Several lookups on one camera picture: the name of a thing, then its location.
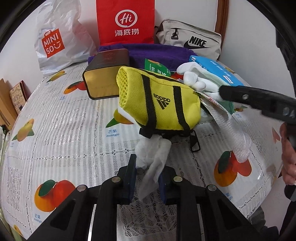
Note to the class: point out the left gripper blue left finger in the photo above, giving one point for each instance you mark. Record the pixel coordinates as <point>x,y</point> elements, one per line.
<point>130,179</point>

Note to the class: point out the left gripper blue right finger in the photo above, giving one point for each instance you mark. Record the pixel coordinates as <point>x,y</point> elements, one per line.
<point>162,188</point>

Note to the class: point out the white tissue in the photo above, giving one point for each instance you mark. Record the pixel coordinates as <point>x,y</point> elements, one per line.
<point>152,154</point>

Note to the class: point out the blue tissue pack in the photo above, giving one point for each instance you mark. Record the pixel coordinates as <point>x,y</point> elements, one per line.
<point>214,71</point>

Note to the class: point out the yellow Adidas pouch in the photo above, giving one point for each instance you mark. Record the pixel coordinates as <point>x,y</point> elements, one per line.
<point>160,105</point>

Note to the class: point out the white glove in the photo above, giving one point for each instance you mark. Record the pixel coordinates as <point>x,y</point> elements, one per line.
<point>194,78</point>

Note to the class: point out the green white packet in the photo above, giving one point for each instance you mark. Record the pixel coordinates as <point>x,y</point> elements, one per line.
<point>156,67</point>

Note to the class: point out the person's right hand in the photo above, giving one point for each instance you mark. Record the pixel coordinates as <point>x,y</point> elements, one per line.
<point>288,157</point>

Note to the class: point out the fruit print tablecloth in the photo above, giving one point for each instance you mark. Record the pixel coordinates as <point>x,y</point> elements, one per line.
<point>71,142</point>

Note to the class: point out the grey Nike waist bag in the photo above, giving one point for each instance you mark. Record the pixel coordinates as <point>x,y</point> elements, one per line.
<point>202,42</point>

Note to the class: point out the dark green gold tin box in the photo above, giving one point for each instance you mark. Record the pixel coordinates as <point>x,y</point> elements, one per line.
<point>100,75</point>

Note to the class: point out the purple towel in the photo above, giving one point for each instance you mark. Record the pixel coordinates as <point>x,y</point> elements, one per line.
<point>170,56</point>

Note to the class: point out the brown cardboard boxes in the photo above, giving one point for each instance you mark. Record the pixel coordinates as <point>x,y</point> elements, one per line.
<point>12,102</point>

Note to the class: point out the white Miniso plastic bag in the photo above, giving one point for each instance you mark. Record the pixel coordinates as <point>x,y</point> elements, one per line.
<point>61,39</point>

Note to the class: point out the red Haidilao paper bag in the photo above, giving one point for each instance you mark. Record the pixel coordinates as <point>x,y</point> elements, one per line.
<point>125,21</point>

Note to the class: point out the brown wooden door frame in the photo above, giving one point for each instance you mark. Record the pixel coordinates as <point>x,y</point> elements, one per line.
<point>222,18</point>

